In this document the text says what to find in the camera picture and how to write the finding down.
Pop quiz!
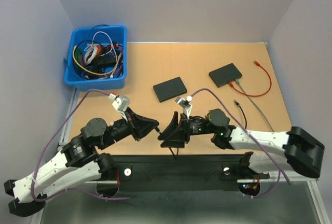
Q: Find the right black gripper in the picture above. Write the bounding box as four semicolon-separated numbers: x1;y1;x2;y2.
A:
157;110;217;147

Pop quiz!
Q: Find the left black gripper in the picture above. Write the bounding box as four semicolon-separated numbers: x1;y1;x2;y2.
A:
100;106;161;149

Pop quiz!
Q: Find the black network switch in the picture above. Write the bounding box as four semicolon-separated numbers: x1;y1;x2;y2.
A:
153;77;187;103
209;63;242;88

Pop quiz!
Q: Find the black ethernet cable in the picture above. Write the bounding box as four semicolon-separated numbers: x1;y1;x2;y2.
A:
155;100;248;160

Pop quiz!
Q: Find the red ethernet cable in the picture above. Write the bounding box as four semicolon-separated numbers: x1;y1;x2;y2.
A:
229;60;272;97

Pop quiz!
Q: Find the grey ethernet cable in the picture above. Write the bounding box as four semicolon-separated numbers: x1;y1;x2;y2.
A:
234;80;275;133

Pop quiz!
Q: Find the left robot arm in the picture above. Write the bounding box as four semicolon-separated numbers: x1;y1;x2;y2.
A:
4;108;159;217

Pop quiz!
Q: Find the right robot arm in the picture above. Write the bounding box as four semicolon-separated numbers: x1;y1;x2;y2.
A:
158;108;325;179

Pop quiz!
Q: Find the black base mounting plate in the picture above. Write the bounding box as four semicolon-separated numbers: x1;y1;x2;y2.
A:
113;154;269;192

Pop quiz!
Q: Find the black adapter in bin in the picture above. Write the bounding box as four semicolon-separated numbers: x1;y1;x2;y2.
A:
92;54;117;67

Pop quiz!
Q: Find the blue plastic bin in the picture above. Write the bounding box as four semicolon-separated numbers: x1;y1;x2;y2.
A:
64;25;128;91

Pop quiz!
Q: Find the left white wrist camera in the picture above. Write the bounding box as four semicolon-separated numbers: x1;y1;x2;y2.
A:
108;93;130;112

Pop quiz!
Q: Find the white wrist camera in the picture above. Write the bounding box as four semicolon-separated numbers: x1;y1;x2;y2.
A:
108;93;130;112
175;95;192;118

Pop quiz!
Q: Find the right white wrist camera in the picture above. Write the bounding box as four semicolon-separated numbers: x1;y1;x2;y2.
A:
175;95;192;118

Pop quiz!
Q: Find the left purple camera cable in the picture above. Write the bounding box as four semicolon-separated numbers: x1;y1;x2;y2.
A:
31;88;130;203

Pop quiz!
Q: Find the yellow cable in bin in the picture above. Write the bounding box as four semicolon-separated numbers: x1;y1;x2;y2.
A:
72;46;125;79

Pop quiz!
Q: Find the white coiled cable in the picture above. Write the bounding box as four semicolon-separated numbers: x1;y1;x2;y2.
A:
83;31;115;65

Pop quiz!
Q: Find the aluminium frame rail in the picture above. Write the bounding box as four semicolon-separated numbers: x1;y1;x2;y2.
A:
43;159;319;183

